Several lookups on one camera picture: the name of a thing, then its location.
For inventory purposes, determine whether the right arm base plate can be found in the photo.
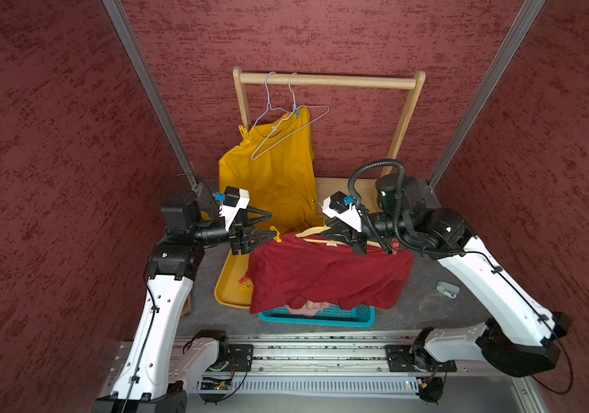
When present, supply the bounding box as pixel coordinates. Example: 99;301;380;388
384;345;457;375

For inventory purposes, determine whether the light blue wire hanger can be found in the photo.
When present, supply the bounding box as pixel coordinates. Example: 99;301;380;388
253;71;290;127

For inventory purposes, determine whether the dark red t-shirt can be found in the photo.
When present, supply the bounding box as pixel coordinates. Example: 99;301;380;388
246;233;414;314

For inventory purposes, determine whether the yellow t-shirt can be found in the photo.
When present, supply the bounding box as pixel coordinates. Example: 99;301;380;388
219;108;323;233

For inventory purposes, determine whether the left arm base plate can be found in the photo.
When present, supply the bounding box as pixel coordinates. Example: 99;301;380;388
222;344;254;373

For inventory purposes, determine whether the small grey device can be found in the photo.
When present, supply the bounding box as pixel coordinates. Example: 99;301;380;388
436;282;461;299

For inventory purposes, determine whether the cream plastic hanger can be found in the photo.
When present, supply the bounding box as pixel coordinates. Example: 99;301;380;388
294;225;383;248

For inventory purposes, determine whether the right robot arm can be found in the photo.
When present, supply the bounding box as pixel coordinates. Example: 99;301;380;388
321;173;571;378

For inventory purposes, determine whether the pink printed t-shirt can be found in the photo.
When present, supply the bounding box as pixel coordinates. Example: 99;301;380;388
285;300;332;318

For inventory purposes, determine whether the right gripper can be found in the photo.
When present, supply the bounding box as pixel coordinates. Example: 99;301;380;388
320;208;411;252

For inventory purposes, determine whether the teal plastic basket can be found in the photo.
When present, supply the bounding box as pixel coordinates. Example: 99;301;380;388
258;306;376;328

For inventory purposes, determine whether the wooden clothes rack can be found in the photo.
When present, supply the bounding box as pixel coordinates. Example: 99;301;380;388
234;67;425;217

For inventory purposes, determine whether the aluminium mounting rail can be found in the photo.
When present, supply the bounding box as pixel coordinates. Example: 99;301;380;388
92;337;548;413

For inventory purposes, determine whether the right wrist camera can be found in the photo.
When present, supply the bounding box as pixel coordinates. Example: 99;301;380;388
322;191;363;232

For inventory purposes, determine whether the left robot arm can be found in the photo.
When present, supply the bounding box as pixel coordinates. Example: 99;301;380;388
92;187;277;412

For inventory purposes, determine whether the yellow plastic tray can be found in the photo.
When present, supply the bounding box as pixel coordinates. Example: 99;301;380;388
215;252;253;310

